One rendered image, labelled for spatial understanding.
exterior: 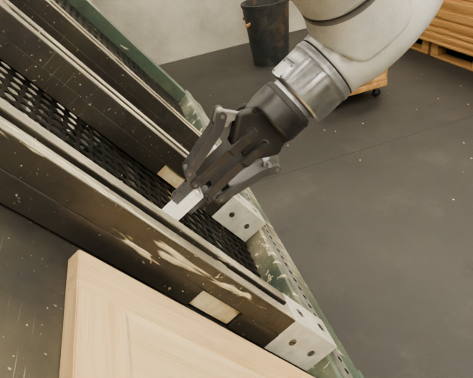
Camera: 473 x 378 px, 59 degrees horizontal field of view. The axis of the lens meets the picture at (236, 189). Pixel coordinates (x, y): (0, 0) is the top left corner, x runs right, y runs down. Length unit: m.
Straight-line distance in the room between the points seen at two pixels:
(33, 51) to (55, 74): 0.05
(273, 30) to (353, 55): 4.21
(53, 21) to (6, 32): 0.31
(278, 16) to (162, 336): 4.36
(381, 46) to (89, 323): 0.41
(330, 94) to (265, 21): 4.16
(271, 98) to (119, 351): 0.32
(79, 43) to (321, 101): 0.71
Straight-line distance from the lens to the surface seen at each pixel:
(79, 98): 0.82
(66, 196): 0.47
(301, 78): 0.51
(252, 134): 0.53
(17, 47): 0.80
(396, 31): 0.52
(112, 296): 0.46
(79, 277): 0.44
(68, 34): 1.10
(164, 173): 0.89
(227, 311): 0.63
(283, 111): 0.51
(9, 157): 0.46
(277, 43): 4.77
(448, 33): 4.51
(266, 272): 0.96
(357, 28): 0.49
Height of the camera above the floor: 1.58
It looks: 34 degrees down
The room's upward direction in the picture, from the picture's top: 11 degrees counter-clockwise
